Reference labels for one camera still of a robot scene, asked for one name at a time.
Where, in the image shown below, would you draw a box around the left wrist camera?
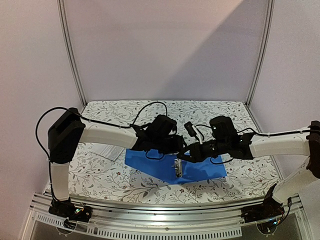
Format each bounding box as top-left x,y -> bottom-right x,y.
145,114 -> 177,138

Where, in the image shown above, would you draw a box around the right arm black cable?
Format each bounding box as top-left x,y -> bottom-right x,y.
194,123 -> 313,166

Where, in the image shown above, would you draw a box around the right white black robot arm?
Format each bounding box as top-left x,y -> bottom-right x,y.
177,116 -> 320,207

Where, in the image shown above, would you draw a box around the floral patterned table mat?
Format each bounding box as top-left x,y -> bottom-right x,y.
68,100 -> 279,205

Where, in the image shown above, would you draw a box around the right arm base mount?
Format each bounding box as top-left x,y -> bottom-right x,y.
240,197 -> 292,236

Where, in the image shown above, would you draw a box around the aluminium front rail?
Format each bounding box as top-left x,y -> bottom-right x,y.
24,192 -> 309,232

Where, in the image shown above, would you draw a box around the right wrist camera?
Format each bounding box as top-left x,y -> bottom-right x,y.
183,115 -> 238,145

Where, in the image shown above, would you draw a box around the perforated white cable tray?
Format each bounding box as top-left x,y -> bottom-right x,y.
29,213 -> 243,240

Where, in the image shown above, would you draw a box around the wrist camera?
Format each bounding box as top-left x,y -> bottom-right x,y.
145,114 -> 177,138
183,115 -> 238,145

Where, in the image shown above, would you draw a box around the white printed paper sheets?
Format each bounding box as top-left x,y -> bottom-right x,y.
90,144 -> 124,161

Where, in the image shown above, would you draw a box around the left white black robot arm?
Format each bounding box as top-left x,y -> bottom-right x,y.
48,107 -> 184,202

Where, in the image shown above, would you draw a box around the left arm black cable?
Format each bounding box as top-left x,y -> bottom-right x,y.
35,101 -> 168,198

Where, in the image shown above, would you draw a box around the blue folder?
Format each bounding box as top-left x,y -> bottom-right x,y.
124,149 -> 227,185

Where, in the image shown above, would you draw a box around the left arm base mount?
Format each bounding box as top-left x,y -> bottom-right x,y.
48,199 -> 93,230

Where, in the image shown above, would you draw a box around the chrome lever arch clip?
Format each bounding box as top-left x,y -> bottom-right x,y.
173,158 -> 183,178

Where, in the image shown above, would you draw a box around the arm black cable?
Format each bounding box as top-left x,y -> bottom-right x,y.
194,123 -> 313,166
35,101 -> 168,198

